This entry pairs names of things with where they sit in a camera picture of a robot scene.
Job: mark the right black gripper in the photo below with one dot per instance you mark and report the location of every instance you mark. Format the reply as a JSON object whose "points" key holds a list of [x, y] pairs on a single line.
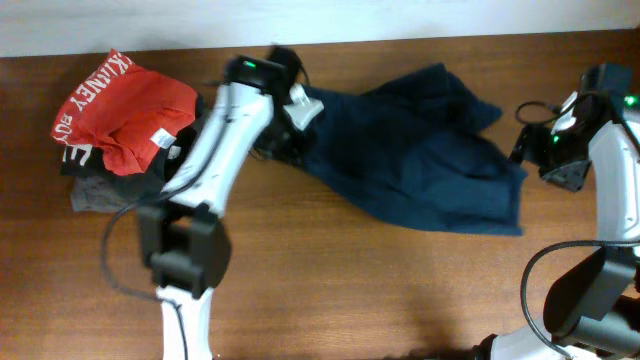
{"points": [[529, 149]]}

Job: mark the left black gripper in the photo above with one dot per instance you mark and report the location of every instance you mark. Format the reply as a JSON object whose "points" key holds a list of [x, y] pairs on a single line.
{"points": [[297, 151]]}

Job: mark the navy blue shorts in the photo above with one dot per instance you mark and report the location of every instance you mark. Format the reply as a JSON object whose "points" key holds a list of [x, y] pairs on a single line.
{"points": [[410, 153]]}

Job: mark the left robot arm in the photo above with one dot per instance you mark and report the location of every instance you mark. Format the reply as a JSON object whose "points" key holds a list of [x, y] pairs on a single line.
{"points": [[260, 107]]}

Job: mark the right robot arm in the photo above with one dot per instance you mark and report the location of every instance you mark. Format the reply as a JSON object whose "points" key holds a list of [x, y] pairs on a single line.
{"points": [[587, 314]]}

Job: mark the red folded shirt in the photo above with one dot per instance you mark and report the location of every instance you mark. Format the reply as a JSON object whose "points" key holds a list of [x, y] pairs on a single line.
{"points": [[127, 111]]}

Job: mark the grey folded shirt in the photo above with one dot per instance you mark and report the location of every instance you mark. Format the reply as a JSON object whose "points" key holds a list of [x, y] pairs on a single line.
{"points": [[108, 195]]}

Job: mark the black folded shirt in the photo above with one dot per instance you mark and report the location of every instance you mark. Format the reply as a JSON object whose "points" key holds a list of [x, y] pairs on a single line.
{"points": [[88, 165]]}

